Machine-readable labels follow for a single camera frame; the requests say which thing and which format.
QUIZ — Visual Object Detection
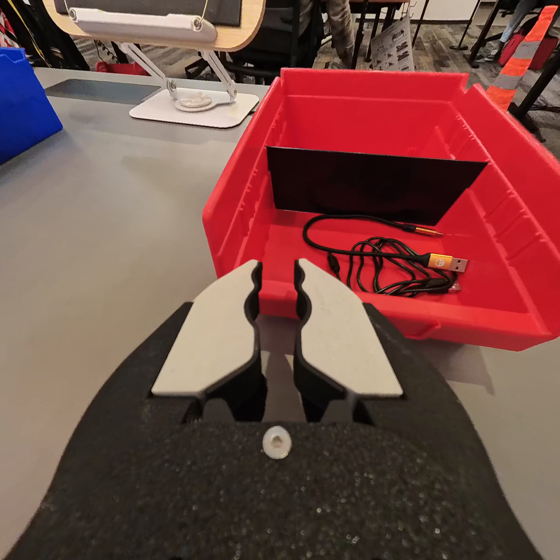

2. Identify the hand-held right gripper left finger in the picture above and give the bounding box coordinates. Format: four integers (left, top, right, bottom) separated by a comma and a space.
152, 260, 264, 410

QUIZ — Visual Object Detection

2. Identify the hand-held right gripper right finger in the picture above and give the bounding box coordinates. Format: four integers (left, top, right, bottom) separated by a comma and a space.
293, 258, 404, 410

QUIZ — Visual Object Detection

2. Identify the black cable gold plug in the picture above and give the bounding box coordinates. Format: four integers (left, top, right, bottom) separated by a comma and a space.
302, 214, 470, 299

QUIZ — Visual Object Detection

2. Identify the red plastic bin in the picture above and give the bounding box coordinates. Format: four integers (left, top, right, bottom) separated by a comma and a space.
202, 69, 560, 351

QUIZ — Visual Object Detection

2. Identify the blue plastic bin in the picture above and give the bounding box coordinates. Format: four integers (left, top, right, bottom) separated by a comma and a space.
0, 48, 64, 165

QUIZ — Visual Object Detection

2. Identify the grey desk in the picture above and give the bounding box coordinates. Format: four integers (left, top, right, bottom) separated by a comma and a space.
0, 66, 560, 560

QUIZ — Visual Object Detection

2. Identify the black divider in red bin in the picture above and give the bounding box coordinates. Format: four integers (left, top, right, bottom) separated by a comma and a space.
266, 146, 490, 226

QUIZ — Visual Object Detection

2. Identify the white folding stand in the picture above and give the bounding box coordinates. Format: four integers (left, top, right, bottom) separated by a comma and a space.
69, 7, 261, 130

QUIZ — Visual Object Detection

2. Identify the orange traffic cone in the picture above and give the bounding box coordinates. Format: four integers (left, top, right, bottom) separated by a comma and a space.
486, 9, 559, 111

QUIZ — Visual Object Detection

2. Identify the dark desk cable flap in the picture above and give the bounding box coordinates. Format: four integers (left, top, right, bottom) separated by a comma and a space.
46, 79, 148, 106

